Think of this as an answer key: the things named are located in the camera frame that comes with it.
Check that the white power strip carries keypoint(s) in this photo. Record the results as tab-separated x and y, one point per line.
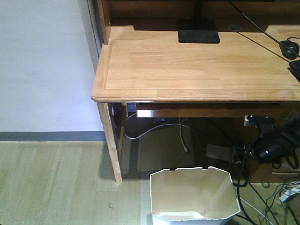
290	192

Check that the black computer mouse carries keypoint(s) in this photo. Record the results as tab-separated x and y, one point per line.
289	49

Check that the wooden keyboard drawer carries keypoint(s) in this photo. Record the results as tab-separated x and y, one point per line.
169	110

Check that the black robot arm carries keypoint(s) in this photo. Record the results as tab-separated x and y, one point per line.
291	132

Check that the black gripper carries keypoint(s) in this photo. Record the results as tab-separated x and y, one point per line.
269	149

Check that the white plastic trash bin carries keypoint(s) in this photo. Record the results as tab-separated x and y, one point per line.
192	196

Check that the wooden desk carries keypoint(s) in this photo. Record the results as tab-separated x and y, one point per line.
142	61

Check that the black keyboard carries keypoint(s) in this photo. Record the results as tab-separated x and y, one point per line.
295	69

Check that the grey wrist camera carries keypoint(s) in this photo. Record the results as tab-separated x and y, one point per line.
263	124

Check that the black computer monitor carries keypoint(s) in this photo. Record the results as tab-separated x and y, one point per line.
197	29

